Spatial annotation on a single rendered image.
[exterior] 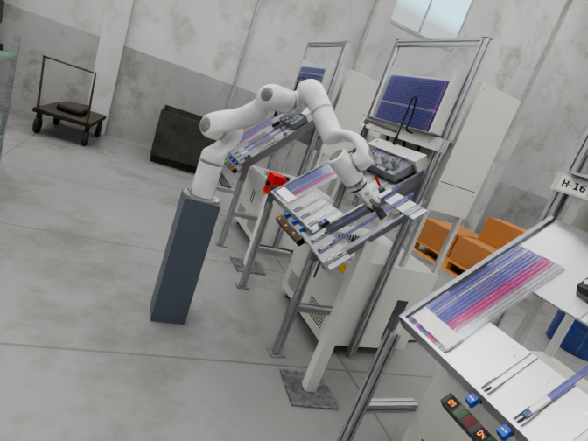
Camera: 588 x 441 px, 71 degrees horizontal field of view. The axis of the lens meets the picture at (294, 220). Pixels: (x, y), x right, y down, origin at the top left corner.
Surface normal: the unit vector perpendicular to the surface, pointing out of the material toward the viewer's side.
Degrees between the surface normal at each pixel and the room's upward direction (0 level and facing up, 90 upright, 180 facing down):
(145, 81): 90
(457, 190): 90
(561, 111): 90
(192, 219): 90
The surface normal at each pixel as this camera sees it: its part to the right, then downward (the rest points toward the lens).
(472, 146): 0.36, 0.36
